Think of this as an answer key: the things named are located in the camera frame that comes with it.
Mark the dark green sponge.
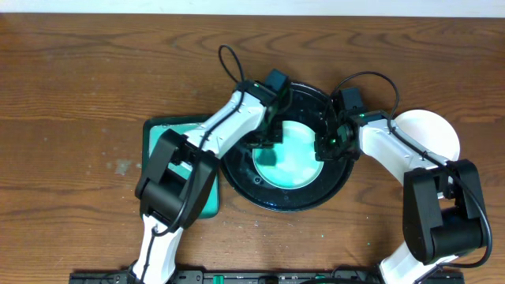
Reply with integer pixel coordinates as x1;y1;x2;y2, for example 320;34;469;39
256;149;277;166

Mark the mint green plate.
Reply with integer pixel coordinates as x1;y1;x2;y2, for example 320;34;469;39
252;121;324;190

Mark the white plate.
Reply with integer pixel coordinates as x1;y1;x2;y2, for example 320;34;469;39
395;110;461;161

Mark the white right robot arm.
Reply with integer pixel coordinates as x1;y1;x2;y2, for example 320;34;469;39
315;108;493;283

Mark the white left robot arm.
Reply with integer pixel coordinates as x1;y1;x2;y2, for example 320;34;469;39
128;80;290;283

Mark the round black tray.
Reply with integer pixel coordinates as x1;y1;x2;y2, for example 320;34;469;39
222;82;354;212

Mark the green rectangular soap tray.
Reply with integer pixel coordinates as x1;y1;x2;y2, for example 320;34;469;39
141;115;219;219

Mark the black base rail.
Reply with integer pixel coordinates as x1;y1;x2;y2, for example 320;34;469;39
69;267;466;284

